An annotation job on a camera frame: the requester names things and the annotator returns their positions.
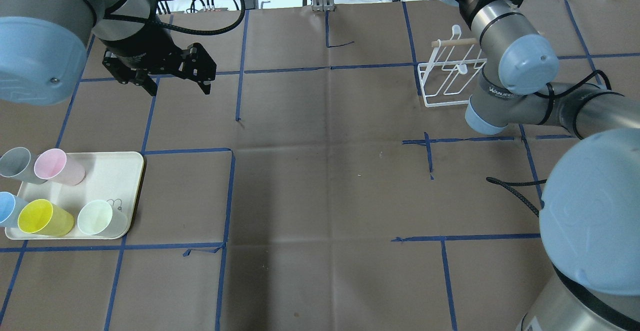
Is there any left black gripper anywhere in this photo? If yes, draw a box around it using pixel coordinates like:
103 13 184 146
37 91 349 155
102 18 217 97

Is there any pale green cup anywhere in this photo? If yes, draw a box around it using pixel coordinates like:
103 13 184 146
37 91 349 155
77 199 130 239

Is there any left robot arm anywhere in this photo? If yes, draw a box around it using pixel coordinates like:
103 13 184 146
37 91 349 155
0 0 217 106

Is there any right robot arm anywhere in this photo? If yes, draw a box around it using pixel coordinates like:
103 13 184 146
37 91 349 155
455 0 640 331

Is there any pink cup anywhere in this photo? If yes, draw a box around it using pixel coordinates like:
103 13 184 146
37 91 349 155
33 148 86 186

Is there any grey cup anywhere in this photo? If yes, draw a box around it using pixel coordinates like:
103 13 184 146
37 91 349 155
0 146 46 185

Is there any yellow cup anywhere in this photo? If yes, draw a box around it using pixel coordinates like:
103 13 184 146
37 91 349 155
17 199 74 237

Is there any cream plastic tray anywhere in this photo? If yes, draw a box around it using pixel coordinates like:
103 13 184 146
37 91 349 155
17 151 146 239

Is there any white wire cup rack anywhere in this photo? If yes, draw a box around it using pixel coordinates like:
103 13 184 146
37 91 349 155
417 24 488 108

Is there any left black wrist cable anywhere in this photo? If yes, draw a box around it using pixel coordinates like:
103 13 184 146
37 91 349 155
102 0 247 37

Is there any black corrugated cable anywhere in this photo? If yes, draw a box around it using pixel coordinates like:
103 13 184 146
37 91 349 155
486 176 543 218

